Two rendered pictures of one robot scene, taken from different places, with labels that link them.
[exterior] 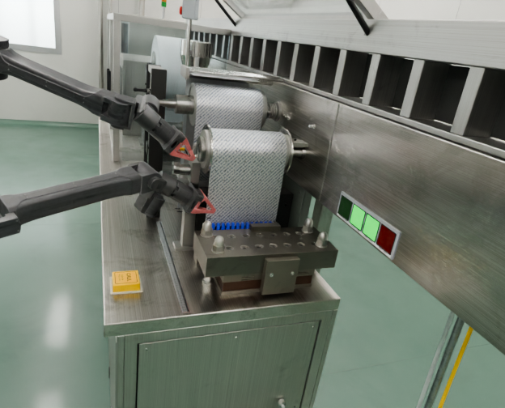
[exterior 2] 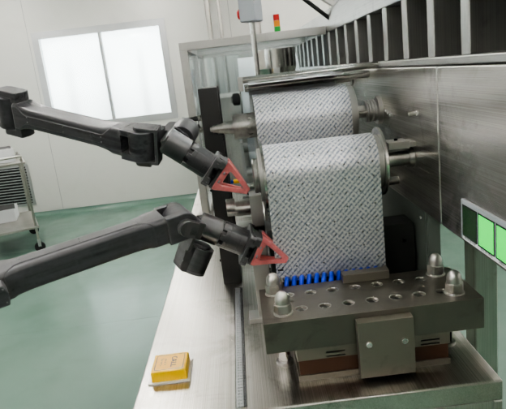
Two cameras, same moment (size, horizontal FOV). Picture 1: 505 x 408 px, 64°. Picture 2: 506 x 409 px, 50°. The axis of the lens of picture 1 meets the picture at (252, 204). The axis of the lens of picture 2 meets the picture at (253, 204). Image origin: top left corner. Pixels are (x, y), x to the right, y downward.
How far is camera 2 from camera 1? 0.28 m
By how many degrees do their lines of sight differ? 22
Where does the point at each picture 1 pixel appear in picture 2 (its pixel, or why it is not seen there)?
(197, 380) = not seen: outside the picture
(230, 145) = (290, 162)
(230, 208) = (309, 252)
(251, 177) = (331, 204)
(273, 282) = (376, 356)
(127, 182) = (147, 230)
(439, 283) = not seen: outside the picture
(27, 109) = (149, 187)
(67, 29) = (181, 88)
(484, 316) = not seen: outside the picture
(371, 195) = (496, 193)
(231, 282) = (312, 361)
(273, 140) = (357, 144)
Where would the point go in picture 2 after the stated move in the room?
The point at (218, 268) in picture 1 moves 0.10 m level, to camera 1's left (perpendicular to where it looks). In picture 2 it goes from (283, 339) to (232, 335)
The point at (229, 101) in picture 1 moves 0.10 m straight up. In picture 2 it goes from (300, 108) to (296, 66)
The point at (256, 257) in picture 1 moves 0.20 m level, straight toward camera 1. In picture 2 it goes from (340, 319) to (308, 381)
